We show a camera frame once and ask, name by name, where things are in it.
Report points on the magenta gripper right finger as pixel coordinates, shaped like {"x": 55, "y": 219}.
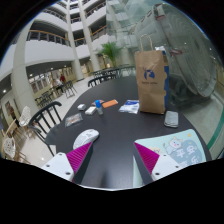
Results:
{"x": 158, "y": 165}

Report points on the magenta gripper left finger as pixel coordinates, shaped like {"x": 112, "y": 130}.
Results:
{"x": 71, "y": 166}

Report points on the white computer mouse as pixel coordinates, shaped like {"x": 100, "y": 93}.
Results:
{"x": 87, "y": 136}

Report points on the light green cartoon mouse pad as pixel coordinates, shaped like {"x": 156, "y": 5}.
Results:
{"x": 185, "y": 147}

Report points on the clear plastic wrapped packet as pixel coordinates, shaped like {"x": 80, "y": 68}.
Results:
{"x": 73, "y": 119}

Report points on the grey folded cloth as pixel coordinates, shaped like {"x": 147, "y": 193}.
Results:
{"x": 171, "y": 119}

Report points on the black wooden chair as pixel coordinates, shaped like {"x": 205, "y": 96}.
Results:
{"x": 45, "y": 124}

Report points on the white small box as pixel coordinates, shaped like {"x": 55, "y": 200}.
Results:
{"x": 91, "y": 110}

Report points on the small grey box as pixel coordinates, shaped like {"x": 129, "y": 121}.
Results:
{"x": 81, "y": 107}

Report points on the white blue tissue packet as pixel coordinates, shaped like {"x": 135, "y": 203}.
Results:
{"x": 130, "y": 106}

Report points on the small blue-capped bottle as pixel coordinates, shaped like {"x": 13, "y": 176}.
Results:
{"x": 99, "y": 107}

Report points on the white lattice chair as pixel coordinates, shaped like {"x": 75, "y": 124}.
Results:
{"x": 25, "y": 116}

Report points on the orange rectangular card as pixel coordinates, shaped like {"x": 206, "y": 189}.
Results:
{"x": 109, "y": 103}

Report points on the black chair behind table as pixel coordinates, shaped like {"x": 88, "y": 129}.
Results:
{"x": 98, "y": 80}

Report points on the brown paper bag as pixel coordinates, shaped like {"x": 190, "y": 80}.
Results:
{"x": 150, "y": 76}

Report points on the green potted palm plant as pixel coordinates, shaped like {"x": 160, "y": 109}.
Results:
{"x": 111, "y": 50}

